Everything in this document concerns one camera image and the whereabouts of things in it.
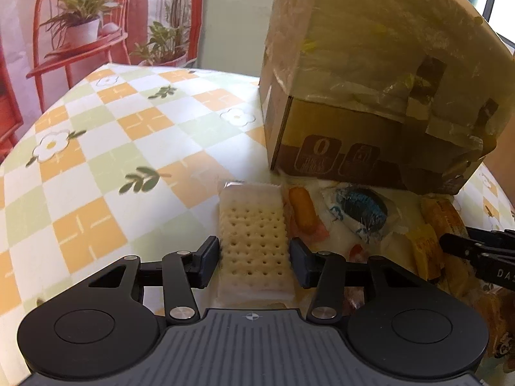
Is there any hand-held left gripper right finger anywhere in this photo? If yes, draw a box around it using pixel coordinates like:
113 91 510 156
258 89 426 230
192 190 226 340
290 238 428 323

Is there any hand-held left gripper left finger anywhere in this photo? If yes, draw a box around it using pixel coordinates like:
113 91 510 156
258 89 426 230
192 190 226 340
82 236 220 324

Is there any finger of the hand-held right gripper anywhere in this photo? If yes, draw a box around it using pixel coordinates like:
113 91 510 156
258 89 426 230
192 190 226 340
464 227 515 246
439 233 488 259

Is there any clear cracker packet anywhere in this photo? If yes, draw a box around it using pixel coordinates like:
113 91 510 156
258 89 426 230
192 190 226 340
217 181 293 308

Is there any blue white snack packet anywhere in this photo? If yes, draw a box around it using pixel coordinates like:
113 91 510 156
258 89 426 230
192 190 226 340
320 185 393 244

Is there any cardboard box with plastic liner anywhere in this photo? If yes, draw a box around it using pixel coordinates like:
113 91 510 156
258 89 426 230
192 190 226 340
257 0 510 196

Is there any small yellow snack packet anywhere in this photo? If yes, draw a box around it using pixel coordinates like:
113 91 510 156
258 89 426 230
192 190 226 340
406 225 447 282

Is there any orange pastry clear wrapper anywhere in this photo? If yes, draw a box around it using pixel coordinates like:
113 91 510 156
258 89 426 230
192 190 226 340
282 185 329 243

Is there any yellow printed packet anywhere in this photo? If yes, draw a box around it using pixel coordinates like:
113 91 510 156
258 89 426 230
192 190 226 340
475 289 515 368

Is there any red white candy wrapper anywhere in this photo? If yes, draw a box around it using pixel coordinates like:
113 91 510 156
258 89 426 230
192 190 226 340
348 243 369 263

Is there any curved wooden panel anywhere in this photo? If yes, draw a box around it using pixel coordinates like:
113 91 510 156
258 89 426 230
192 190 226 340
499 149 515 210

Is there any printed room backdrop cloth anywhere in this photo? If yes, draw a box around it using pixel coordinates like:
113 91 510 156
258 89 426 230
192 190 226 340
0 0 210 165

